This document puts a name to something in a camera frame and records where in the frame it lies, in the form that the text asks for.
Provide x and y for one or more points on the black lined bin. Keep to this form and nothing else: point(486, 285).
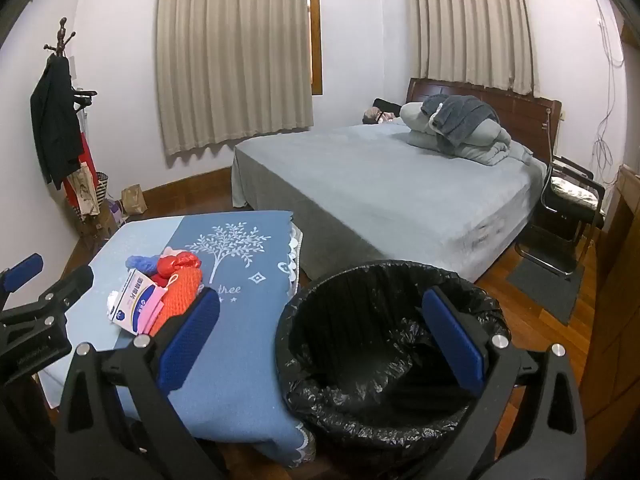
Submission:
point(370, 310)

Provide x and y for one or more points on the dark grey towel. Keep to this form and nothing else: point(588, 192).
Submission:
point(465, 115)

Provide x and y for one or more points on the orange mesh net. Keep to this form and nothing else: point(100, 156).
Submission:
point(177, 295)

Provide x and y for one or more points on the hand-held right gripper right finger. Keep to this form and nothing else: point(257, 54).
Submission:
point(457, 340)

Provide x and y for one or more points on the pink sock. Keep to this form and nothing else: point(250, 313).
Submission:
point(157, 300)

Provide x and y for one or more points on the brown paper bag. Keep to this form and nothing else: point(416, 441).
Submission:
point(134, 200)

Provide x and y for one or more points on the purple white appliance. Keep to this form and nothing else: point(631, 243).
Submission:
point(115, 208)

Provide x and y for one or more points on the black pillow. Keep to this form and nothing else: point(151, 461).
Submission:
point(387, 104)

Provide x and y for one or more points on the bed with grey sheet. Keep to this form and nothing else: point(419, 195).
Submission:
point(380, 190)

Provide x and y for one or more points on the white tissue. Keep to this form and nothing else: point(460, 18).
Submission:
point(112, 300)

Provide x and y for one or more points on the wooden cabinet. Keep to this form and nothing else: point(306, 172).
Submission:
point(615, 285)

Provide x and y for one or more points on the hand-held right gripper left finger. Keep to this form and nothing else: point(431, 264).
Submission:
point(187, 335)

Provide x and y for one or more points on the blue plastic bag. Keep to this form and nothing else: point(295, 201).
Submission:
point(140, 261)

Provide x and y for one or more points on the patterned chair cushion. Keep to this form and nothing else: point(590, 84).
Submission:
point(575, 192)

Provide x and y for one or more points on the blue tree-print blanket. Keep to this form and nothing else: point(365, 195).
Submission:
point(250, 340)

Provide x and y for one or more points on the striped bag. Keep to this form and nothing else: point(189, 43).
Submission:
point(102, 187)

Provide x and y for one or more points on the narrow beige curtain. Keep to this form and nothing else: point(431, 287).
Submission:
point(470, 25)

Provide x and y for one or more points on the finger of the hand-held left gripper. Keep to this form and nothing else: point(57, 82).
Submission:
point(22, 267)
point(70, 285)

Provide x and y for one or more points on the plush toy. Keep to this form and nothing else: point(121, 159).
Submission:
point(371, 116)

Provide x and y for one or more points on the red bag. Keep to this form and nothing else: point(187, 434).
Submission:
point(86, 152)

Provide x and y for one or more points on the wooden window frame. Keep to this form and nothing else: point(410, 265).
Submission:
point(315, 35)

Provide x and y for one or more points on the red glove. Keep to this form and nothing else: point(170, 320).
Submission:
point(182, 260)

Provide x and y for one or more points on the grey floor mat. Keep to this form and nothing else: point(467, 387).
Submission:
point(550, 290)

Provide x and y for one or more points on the white medicine box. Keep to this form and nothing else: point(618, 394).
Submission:
point(132, 305)

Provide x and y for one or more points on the wide beige curtain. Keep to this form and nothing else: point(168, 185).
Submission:
point(230, 50)

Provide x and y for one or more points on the wooden headboard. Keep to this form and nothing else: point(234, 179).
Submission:
point(520, 110)

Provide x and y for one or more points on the folded grey quilt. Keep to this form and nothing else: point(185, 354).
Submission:
point(480, 145)

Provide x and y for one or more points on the black jacket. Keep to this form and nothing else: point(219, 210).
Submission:
point(55, 120)

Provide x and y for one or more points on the wooden coat rack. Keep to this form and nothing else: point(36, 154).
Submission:
point(62, 35)

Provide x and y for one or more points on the black metal chair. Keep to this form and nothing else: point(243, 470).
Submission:
point(550, 200)

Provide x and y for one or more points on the cardboard box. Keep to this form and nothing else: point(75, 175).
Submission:
point(100, 225)

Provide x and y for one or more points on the beige tote bag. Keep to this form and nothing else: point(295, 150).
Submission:
point(82, 190)

